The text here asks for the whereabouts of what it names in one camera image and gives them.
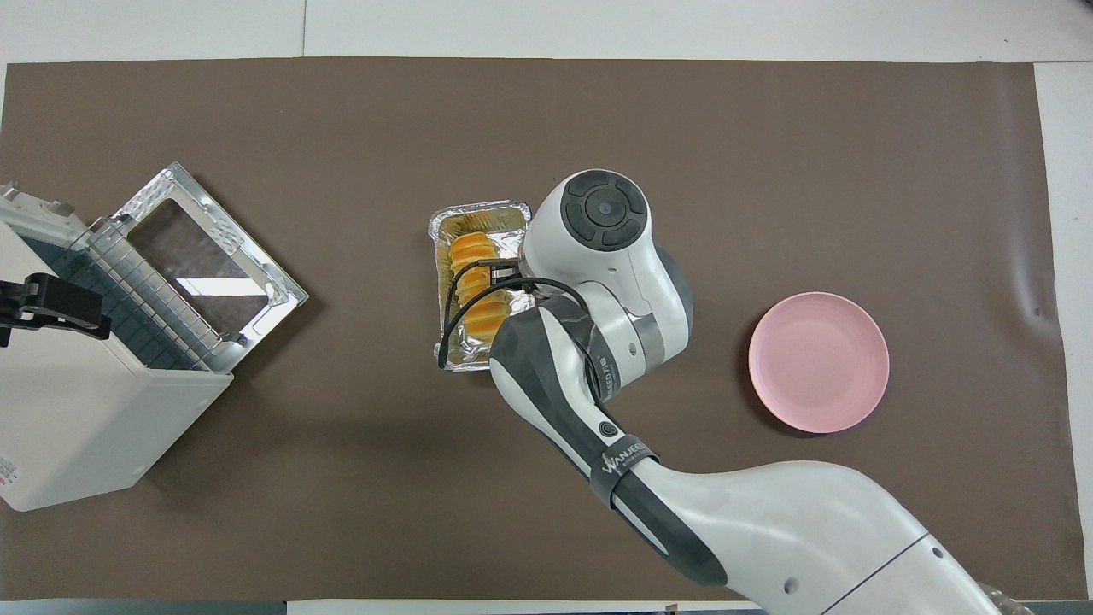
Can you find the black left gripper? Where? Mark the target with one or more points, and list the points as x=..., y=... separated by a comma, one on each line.
x=43, y=299

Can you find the yellow ridged bread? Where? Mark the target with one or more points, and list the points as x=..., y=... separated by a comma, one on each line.
x=470, y=252

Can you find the rectangular aluminium foil tray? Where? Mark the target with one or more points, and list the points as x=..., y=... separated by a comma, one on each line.
x=461, y=213

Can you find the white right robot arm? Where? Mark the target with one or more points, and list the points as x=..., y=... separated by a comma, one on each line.
x=768, y=530

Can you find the cream toaster oven body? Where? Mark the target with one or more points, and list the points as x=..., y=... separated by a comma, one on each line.
x=77, y=427

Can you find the glass oven door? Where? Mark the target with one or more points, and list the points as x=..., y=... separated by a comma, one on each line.
x=201, y=256

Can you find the brown table mat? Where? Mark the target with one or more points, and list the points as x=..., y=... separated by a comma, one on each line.
x=341, y=512

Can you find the pink round plate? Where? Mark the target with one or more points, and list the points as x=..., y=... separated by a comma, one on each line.
x=818, y=363

